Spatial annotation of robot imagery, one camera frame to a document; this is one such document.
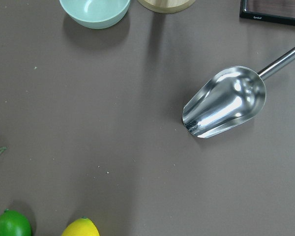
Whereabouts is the metal ice scoop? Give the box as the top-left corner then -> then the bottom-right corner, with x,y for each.
182,47 -> 295,138

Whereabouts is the wooden stand with round base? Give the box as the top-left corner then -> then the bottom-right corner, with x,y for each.
138,0 -> 195,14

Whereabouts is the mint green bowl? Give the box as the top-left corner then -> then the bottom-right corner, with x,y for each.
59,0 -> 131,30

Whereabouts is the yellow lemon near scoop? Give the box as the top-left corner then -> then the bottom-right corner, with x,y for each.
61,217 -> 100,236

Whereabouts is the green lime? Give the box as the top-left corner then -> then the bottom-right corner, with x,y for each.
0,209 -> 32,236

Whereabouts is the black framed tray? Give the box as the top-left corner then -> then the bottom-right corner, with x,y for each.
239,0 -> 295,26

